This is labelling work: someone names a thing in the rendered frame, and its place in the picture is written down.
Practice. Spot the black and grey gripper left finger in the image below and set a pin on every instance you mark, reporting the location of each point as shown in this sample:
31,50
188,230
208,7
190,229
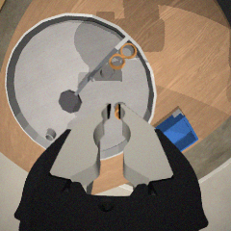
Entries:
73,157

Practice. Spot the blue crate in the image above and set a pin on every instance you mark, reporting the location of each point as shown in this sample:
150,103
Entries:
181,135

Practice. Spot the grey metal sleeve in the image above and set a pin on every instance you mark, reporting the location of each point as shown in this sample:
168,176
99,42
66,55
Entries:
50,135
103,77

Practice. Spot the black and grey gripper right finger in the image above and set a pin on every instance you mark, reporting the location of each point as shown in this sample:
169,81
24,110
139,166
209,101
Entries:
151,158

